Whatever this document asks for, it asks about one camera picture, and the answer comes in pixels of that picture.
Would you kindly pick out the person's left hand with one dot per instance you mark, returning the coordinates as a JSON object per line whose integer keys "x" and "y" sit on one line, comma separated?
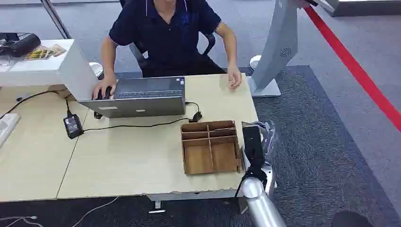
{"x": 234, "y": 76}

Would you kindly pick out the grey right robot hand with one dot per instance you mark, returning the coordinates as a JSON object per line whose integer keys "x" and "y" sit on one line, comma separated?
{"x": 270, "y": 137}

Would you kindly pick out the person's right hand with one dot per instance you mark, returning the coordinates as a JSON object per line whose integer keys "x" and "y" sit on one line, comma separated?
{"x": 103, "y": 84}

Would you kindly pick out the black computer mouse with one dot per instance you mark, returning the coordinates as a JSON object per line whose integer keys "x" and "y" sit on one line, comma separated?
{"x": 107, "y": 93}

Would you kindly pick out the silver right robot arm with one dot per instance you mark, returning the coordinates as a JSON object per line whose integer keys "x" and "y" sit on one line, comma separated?
{"x": 261, "y": 205}

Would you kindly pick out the round white base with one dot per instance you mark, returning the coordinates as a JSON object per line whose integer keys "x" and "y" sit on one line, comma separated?
{"x": 96, "y": 69}
{"x": 254, "y": 62}

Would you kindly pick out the brown cardboard piece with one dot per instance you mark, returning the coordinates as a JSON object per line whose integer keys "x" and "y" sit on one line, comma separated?
{"x": 64, "y": 93}

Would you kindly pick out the dark grey rug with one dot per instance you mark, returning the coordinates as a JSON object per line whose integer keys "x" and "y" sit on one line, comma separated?
{"x": 313, "y": 141}

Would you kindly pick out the grey laptop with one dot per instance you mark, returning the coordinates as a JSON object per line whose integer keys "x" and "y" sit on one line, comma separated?
{"x": 141, "y": 106}

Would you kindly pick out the black office chair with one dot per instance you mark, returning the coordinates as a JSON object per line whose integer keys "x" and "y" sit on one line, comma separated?
{"x": 137, "y": 55}

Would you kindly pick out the black power adapter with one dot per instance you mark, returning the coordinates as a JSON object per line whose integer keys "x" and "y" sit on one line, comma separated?
{"x": 73, "y": 126}

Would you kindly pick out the white box-shaped stand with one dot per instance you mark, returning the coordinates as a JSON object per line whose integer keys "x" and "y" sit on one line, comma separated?
{"x": 47, "y": 75}

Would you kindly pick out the white kiosk stand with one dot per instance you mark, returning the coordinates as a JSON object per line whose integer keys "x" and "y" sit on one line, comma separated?
{"x": 278, "y": 37}

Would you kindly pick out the wooden compartment box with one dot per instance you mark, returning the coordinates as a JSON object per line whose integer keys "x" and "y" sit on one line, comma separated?
{"x": 210, "y": 153}

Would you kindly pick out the printed leaflet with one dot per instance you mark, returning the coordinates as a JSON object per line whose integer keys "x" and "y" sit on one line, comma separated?
{"x": 44, "y": 51}

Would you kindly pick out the person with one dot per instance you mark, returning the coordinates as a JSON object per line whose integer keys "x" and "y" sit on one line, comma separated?
{"x": 169, "y": 37}

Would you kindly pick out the dark grey pole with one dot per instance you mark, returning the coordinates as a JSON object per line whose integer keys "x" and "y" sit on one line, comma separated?
{"x": 56, "y": 19}

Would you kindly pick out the black device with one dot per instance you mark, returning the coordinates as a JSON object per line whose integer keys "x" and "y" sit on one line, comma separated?
{"x": 23, "y": 44}

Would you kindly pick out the white power strip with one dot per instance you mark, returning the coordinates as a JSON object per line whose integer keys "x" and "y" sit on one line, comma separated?
{"x": 7, "y": 125}

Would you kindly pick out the red floor tape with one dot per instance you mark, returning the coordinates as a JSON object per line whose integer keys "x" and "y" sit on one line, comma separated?
{"x": 354, "y": 67}

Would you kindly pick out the black robot foot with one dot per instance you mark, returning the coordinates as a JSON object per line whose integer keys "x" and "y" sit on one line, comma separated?
{"x": 351, "y": 220}

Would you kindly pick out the grey platform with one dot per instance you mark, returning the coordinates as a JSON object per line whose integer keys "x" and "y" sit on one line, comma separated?
{"x": 360, "y": 7}

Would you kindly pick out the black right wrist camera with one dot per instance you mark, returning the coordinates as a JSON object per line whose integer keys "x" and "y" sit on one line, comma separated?
{"x": 253, "y": 144}

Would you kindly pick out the grey desk frame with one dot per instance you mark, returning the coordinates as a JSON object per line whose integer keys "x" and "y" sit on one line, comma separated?
{"x": 188, "y": 195}

